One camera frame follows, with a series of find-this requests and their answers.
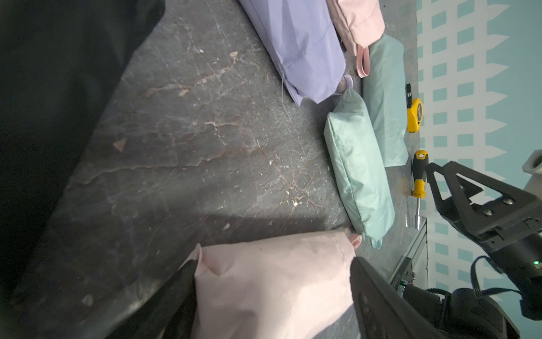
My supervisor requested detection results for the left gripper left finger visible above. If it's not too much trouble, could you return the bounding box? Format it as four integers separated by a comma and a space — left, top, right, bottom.
109, 260, 198, 338

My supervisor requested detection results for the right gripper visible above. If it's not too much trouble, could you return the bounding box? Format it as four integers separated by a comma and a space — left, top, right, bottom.
425, 161, 541, 320

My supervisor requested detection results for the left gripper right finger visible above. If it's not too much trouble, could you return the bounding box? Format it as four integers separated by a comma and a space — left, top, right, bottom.
350, 257, 444, 339

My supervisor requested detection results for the light pink umbrella sleeve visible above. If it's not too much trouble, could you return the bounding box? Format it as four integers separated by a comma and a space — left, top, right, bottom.
187, 231, 361, 338

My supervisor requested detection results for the black umbrella sleeve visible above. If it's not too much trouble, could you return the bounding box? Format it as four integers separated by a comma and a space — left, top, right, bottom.
1, 0, 166, 291

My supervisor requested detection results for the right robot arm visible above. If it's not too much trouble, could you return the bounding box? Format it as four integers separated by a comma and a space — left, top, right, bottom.
403, 162, 541, 338

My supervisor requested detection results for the yellow black screwdriver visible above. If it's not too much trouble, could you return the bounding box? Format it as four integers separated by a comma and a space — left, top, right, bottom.
412, 150, 429, 230

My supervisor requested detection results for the yellow tape measure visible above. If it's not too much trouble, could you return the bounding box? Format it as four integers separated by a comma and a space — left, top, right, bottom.
406, 83, 423, 134

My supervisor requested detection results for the mint sleeved umbrella left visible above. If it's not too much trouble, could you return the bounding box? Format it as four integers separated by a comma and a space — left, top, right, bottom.
324, 88, 395, 249

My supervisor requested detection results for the mint sleeved umbrella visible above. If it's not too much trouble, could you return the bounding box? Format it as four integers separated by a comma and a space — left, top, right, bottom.
362, 34, 409, 168
324, 88, 395, 249

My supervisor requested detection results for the mint sleeved umbrella right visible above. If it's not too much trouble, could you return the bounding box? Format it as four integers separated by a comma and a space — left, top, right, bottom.
362, 34, 409, 168

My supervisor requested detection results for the pink sleeved umbrella rear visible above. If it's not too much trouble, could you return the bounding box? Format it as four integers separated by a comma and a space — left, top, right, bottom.
326, 0, 385, 78

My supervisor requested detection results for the purple sleeved umbrella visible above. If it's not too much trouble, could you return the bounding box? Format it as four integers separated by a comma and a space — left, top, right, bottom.
240, 0, 346, 106

